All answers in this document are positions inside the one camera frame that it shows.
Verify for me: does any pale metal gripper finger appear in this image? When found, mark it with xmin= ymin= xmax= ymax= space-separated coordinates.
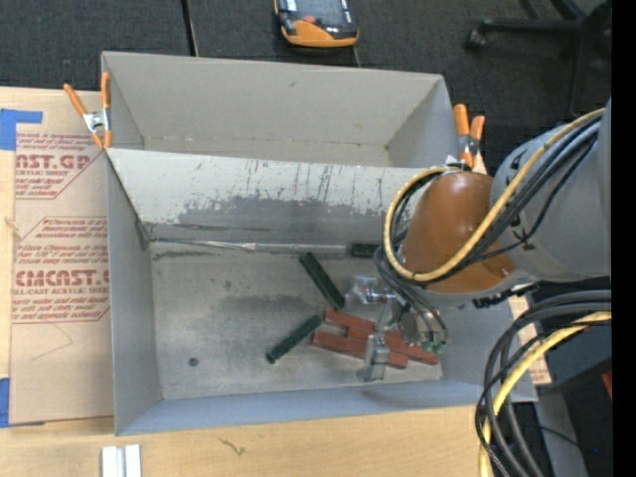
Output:
xmin=356 ymin=333 xmax=380 ymax=384
xmin=371 ymin=346 xmax=392 ymax=383

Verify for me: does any red-brown flat block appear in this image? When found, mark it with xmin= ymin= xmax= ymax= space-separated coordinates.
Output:
xmin=309 ymin=329 xmax=372 ymax=360
xmin=385 ymin=330 xmax=441 ymax=370
xmin=322 ymin=308 xmax=378 ymax=340

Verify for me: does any grey metal bin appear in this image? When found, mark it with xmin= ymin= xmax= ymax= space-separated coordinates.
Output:
xmin=100 ymin=51 xmax=539 ymax=437

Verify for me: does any brown cardboard board red print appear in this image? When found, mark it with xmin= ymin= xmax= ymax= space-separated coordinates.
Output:
xmin=0 ymin=85 xmax=116 ymax=427

